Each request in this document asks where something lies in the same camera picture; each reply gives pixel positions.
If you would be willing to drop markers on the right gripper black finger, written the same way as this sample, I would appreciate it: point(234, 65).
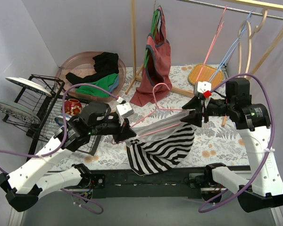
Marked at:
point(193, 104)
point(193, 118)

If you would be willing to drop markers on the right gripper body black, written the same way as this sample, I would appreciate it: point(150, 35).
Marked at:
point(203, 112)

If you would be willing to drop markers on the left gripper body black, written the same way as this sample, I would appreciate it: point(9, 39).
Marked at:
point(120, 127)

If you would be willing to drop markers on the pink wire hanger front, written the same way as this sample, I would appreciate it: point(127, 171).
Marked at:
point(157, 107)

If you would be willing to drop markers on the pink wire hanger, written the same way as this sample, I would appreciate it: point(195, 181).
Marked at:
point(218, 30)
point(157, 107)

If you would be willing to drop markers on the black white striped tank top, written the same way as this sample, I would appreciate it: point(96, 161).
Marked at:
point(160, 146)

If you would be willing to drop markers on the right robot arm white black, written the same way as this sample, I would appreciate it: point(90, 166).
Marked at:
point(254, 123)

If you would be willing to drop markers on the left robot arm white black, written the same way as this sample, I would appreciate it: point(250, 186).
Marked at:
point(30, 182)

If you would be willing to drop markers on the red tank top green trim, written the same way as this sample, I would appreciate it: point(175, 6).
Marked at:
point(155, 83)

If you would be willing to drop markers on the green plastic hanger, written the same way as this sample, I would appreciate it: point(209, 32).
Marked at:
point(153, 31)

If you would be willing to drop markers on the wooden hanger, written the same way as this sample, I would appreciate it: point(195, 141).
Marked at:
point(245, 35)

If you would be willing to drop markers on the orange woven bamboo tray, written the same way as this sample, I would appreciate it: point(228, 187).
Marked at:
point(205, 73)

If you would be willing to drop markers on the floral tablecloth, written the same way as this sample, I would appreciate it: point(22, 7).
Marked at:
point(212, 143)

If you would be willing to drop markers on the blue garment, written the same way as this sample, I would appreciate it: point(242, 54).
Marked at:
point(114, 85)

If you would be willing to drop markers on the red floral bowl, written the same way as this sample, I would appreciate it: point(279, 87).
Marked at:
point(72, 107)

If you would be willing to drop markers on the blue white ceramic bowl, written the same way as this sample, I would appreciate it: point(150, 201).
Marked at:
point(59, 119)

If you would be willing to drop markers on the black garment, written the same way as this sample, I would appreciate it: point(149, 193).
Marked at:
point(106, 64)

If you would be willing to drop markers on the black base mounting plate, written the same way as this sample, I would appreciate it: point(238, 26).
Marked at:
point(125, 183)

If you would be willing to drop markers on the pink translucent plastic basin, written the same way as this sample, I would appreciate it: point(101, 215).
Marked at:
point(82, 64)

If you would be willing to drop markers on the metal hanging rod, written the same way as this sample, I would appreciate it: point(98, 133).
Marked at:
point(231, 9)

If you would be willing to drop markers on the blue patterned plate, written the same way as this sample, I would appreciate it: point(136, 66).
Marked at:
point(19, 112)

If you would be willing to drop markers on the white plate dark rim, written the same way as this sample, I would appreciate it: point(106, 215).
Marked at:
point(27, 84)

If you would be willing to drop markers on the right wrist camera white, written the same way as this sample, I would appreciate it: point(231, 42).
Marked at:
point(202, 88)

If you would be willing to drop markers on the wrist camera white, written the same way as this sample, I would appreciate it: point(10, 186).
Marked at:
point(202, 88)
point(123, 109)

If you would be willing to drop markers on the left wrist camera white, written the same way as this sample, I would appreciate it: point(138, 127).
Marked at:
point(123, 109)

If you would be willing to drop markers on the blue wire hanger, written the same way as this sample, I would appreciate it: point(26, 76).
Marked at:
point(233, 46)

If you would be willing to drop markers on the black wire dish rack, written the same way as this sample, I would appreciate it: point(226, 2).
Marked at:
point(46, 107)

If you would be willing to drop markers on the pink wire hanger rear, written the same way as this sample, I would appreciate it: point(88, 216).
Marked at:
point(218, 30)

